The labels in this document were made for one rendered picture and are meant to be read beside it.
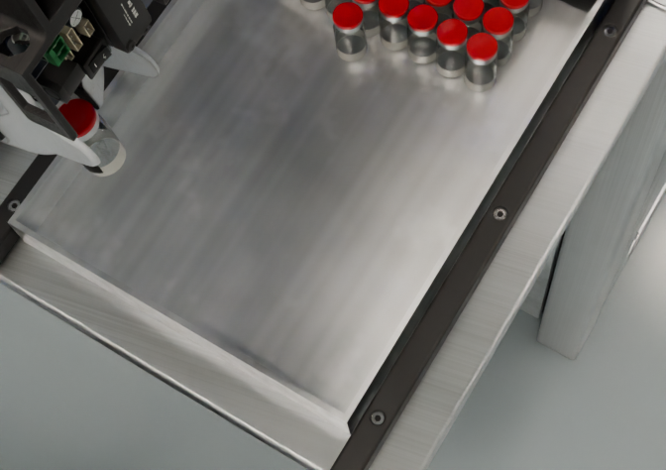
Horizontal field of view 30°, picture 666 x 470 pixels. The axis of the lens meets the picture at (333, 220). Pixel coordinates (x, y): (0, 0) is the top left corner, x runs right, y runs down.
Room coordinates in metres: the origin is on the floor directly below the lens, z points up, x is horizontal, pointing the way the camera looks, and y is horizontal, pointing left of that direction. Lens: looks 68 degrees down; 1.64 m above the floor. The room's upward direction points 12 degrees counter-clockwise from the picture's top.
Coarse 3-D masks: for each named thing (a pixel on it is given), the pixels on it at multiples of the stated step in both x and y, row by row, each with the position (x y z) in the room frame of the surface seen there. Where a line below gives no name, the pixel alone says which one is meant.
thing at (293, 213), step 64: (192, 0) 0.49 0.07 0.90; (256, 0) 0.49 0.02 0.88; (192, 64) 0.45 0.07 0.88; (256, 64) 0.44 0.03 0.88; (320, 64) 0.43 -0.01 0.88; (384, 64) 0.42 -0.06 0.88; (512, 64) 0.40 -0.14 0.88; (128, 128) 0.41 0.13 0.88; (192, 128) 0.40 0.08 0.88; (256, 128) 0.39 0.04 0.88; (320, 128) 0.38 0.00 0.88; (384, 128) 0.37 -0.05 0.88; (448, 128) 0.36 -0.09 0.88; (512, 128) 0.35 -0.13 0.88; (64, 192) 0.37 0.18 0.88; (128, 192) 0.36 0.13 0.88; (192, 192) 0.35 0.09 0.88; (256, 192) 0.34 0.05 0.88; (320, 192) 0.33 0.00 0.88; (384, 192) 0.32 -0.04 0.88; (448, 192) 0.31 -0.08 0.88; (64, 256) 0.31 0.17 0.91; (128, 256) 0.32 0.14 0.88; (192, 256) 0.31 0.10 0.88; (256, 256) 0.30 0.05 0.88; (320, 256) 0.29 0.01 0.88; (384, 256) 0.28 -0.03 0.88; (448, 256) 0.26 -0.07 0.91; (192, 320) 0.26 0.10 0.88; (256, 320) 0.25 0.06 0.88; (320, 320) 0.24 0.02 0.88; (384, 320) 0.23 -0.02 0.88; (320, 384) 0.20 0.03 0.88
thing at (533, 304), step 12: (660, 168) 0.45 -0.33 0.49; (660, 180) 0.52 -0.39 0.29; (648, 192) 0.44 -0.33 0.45; (660, 192) 0.56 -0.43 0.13; (648, 204) 0.50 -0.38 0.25; (648, 216) 0.53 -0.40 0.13; (636, 228) 0.46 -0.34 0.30; (636, 240) 0.50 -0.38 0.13; (552, 252) 0.44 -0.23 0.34; (624, 252) 0.45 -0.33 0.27; (552, 264) 0.44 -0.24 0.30; (624, 264) 0.48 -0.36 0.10; (540, 276) 0.45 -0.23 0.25; (540, 288) 0.44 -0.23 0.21; (528, 300) 0.45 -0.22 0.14; (540, 300) 0.44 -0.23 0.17; (528, 312) 0.45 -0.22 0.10; (540, 312) 0.44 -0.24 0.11
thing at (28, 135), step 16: (0, 96) 0.27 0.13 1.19; (0, 112) 0.27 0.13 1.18; (16, 112) 0.27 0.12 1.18; (0, 128) 0.27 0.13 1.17; (16, 128) 0.27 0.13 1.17; (32, 128) 0.26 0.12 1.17; (16, 144) 0.26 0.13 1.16; (32, 144) 0.27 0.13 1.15; (48, 144) 0.26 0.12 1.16; (64, 144) 0.25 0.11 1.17; (80, 144) 0.25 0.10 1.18; (80, 160) 0.25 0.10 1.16; (96, 160) 0.24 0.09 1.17
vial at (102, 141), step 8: (96, 112) 0.29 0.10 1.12; (96, 120) 0.29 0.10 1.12; (104, 120) 0.29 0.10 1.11; (96, 128) 0.29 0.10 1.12; (104, 128) 0.29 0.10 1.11; (88, 136) 0.28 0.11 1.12; (96, 136) 0.28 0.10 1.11; (104, 136) 0.29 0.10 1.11; (112, 136) 0.29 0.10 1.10; (88, 144) 0.28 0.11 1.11; (96, 144) 0.28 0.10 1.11; (104, 144) 0.28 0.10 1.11; (112, 144) 0.29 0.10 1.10; (120, 144) 0.29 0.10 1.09; (96, 152) 0.28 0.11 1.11; (104, 152) 0.28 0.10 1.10; (112, 152) 0.28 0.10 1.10; (120, 152) 0.29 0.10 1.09; (104, 160) 0.28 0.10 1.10; (112, 160) 0.28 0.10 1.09; (120, 160) 0.28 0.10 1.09; (104, 168) 0.28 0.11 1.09; (112, 168) 0.28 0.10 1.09
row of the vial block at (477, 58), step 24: (312, 0) 0.47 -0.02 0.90; (336, 0) 0.46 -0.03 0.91; (360, 0) 0.44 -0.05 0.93; (384, 0) 0.44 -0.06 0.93; (384, 24) 0.43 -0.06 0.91; (408, 24) 0.42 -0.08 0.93; (432, 24) 0.41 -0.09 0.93; (456, 24) 0.41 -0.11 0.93; (408, 48) 0.42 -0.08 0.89; (432, 48) 0.41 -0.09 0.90; (456, 48) 0.40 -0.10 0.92; (480, 48) 0.39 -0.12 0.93; (456, 72) 0.40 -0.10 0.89; (480, 72) 0.38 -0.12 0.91
